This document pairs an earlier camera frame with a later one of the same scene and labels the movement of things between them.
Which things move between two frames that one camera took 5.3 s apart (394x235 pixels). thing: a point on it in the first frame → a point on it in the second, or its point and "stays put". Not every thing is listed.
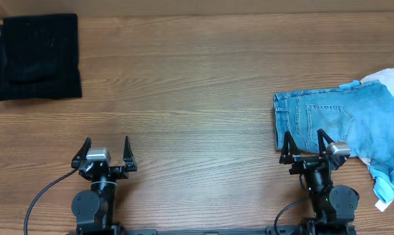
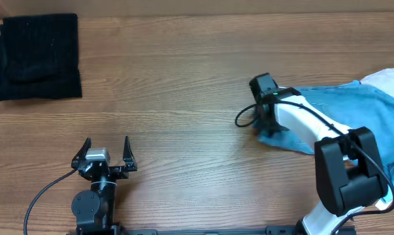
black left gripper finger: x=82 y=155 stays put
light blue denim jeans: x=369 y=117 stays put
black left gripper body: x=117 y=173 stays put
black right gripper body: x=308 y=159 → x=270 y=121
